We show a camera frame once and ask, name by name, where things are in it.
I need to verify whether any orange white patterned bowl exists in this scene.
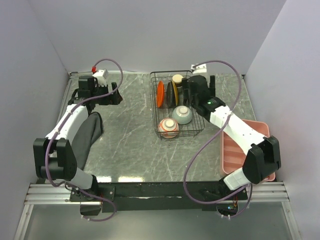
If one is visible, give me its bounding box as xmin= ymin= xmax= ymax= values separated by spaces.
xmin=157 ymin=118 xmax=179 ymax=139

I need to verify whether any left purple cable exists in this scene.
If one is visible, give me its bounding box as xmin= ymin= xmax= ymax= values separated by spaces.
xmin=46 ymin=58 xmax=124 ymax=223

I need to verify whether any yellow patterned plate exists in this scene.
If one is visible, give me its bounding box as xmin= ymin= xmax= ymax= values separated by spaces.
xmin=171 ymin=80 xmax=179 ymax=106

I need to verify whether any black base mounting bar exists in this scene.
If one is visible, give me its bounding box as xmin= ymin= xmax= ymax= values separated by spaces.
xmin=69 ymin=181 xmax=248 ymax=213

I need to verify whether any celadon green bowl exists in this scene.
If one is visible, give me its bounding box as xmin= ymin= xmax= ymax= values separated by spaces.
xmin=171 ymin=105 xmax=193 ymax=125

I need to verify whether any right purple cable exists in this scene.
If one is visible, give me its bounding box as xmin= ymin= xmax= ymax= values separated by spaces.
xmin=183 ymin=59 xmax=252 ymax=218

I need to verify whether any dark grey cloth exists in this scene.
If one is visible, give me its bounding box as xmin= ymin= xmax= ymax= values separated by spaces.
xmin=71 ymin=112 xmax=104 ymax=170

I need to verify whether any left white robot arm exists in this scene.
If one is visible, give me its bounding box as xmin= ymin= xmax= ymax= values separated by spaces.
xmin=33 ymin=74 xmax=123 ymax=201

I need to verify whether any purple cable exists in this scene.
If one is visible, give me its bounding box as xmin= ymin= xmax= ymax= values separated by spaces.
xmin=183 ymin=59 xmax=252 ymax=218
xmin=46 ymin=58 xmax=124 ymax=223

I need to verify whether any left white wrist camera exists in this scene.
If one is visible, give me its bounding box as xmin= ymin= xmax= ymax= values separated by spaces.
xmin=91 ymin=66 xmax=109 ymax=87

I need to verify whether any orange plastic plate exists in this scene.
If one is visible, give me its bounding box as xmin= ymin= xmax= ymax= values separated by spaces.
xmin=156 ymin=80 xmax=165 ymax=108

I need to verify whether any beige brown ceramic cup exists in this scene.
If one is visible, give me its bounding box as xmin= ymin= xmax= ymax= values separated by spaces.
xmin=172 ymin=74 xmax=184 ymax=93

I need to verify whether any red floral lacquer plate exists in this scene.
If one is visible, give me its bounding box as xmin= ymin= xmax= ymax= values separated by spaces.
xmin=182 ymin=83 xmax=190 ymax=107

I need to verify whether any pink divided plastic tray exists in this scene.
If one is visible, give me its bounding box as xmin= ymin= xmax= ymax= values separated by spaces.
xmin=220 ymin=114 xmax=282 ymax=186

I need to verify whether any aluminium rail frame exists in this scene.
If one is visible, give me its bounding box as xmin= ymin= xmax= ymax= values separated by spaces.
xmin=14 ymin=182 xmax=298 ymax=240

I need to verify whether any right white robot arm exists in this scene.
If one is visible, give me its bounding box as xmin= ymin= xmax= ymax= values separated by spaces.
xmin=182 ymin=75 xmax=282 ymax=199

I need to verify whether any black wire dish rack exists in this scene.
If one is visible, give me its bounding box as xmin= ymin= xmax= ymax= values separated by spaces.
xmin=150 ymin=70 xmax=205 ymax=139

